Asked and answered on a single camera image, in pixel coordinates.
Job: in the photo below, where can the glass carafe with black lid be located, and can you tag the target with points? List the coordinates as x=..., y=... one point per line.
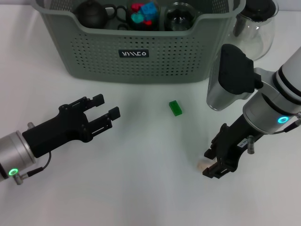
x=258, y=28

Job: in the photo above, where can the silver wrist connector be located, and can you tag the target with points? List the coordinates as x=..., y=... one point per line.
x=31, y=124
x=251, y=144

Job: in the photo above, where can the dark clay teapot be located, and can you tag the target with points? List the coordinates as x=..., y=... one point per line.
x=90, y=15

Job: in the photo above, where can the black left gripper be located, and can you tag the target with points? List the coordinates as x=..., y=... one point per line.
x=58, y=135

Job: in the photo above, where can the grey-green perforated storage bin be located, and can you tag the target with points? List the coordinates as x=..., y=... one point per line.
x=152, y=58

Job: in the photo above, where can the cream toy brick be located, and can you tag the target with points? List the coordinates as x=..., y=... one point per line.
x=201, y=165

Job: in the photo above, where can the green rectangular toy brick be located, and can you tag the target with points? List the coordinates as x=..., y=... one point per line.
x=175, y=108

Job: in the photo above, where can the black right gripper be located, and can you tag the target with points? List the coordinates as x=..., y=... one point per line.
x=232, y=141

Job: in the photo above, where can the blue square toy plate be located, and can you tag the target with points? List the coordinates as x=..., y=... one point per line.
x=149, y=9

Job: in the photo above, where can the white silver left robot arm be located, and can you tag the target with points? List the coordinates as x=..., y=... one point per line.
x=13, y=155

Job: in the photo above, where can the teal square toy plate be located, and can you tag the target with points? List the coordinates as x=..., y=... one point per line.
x=137, y=18

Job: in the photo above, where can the red sloped toy brick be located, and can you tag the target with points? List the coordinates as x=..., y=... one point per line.
x=148, y=23

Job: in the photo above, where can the dark red curved toy brick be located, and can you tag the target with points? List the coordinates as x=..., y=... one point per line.
x=135, y=7

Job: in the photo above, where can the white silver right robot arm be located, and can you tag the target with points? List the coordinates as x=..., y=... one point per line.
x=289, y=77

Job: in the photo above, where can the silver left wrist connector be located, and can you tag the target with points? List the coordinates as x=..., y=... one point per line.
x=31, y=124

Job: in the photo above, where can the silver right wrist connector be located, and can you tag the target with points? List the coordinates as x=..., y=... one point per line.
x=251, y=144

